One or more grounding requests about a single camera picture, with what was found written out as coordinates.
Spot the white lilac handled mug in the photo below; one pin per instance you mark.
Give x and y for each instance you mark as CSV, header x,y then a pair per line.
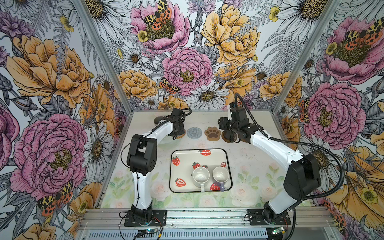
x,y
221,176

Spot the cork paw print coaster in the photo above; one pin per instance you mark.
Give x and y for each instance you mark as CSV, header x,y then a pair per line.
x,y
213,134

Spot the white speckled mug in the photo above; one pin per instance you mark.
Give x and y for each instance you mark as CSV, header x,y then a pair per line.
x,y
201,176

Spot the aluminium corner post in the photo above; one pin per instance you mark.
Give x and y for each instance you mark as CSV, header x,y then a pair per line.
x,y
313,38
91,28

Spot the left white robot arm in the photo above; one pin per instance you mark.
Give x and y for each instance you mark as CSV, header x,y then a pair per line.
x,y
142,159

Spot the white strawberry serving tray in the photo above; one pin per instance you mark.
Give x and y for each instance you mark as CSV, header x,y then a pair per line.
x,y
183,163

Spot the grey-blue woven round coaster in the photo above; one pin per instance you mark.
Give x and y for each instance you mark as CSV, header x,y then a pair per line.
x,y
194,133

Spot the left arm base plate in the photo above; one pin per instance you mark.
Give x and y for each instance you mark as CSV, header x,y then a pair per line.
x,y
152,218

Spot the aluminium front rail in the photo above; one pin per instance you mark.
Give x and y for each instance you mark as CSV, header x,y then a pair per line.
x,y
203,218

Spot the grey mug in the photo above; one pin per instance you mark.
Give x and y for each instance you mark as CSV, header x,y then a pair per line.
x,y
157,120

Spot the black mug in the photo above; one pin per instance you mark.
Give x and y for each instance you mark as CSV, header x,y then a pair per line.
x,y
234,135

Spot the left aluminium corner post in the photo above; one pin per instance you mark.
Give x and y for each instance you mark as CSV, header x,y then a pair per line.
x,y
91,28

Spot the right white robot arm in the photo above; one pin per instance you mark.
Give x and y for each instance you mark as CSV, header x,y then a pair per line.
x,y
302,171

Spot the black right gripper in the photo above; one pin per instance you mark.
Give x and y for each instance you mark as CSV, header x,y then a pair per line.
x,y
222,124

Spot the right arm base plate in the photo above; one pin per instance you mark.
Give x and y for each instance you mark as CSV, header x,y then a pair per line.
x,y
261,217

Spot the right aluminium corner post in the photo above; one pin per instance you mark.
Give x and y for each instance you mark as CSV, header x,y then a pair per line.
x,y
313,38

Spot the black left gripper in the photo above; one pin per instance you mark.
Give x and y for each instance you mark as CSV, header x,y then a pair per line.
x,y
181,132

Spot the scratched brown wooden round coaster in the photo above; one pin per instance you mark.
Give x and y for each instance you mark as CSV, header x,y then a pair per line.
x,y
227,137

